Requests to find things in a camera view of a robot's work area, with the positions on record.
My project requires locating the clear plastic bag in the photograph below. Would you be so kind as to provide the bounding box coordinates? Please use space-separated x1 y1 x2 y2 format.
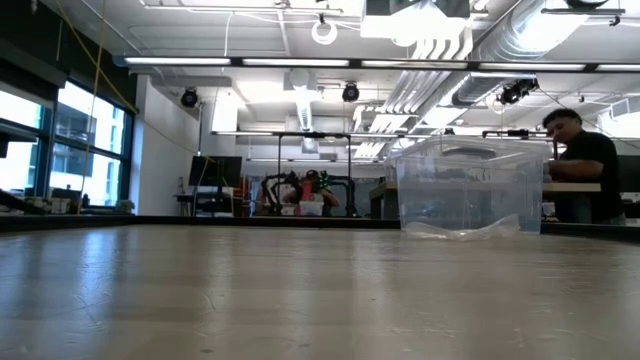
403 213 522 242

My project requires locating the black overhead bar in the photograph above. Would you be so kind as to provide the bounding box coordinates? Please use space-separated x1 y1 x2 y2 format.
541 0 627 27

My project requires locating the black computer monitor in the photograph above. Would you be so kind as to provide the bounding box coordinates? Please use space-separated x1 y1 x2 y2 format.
187 154 245 190
617 153 640 195

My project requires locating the yellow cable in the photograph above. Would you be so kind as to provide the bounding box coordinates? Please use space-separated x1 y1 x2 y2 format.
53 0 139 216

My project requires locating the person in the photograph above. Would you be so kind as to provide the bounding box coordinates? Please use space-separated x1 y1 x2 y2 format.
542 108 627 226
282 169 342 217

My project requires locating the large window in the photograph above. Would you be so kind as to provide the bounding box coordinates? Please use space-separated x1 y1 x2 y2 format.
0 79 135 209

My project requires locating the silver ventilation duct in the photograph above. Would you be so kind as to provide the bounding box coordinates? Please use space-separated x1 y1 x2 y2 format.
452 0 566 107

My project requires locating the clear plastic container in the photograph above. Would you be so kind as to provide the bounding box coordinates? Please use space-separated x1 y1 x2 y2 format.
384 134 552 236

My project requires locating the long ceiling tube light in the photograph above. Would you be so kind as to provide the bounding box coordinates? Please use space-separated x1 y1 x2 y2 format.
360 59 640 73
113 54 352 69

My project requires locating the white ring lamp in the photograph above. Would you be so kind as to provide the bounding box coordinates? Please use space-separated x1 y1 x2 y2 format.
310 14 340 47

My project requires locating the black stand frame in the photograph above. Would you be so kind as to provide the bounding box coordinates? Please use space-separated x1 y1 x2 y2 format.
213 130 352 202

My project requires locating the dark grey ceiling box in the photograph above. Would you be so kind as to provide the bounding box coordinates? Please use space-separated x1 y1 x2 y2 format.
366 0 472 19

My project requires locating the wooden workbench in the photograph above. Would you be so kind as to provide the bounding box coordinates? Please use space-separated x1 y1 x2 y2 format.
541 181 602 224

